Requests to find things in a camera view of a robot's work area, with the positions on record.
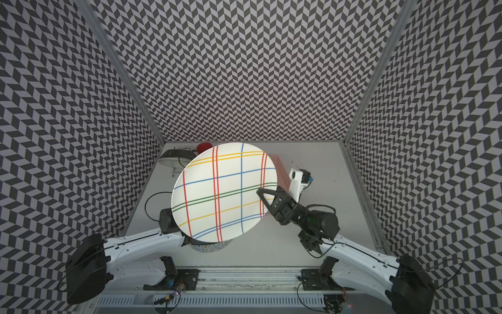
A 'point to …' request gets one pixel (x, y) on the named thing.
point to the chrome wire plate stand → (174, 169)
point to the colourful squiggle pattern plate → (210, 247)
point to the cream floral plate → (174, 162)
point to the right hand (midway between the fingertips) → (256, 196)
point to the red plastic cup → (203, 146)
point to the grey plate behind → (174, 153)
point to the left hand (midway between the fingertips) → (231, 197)
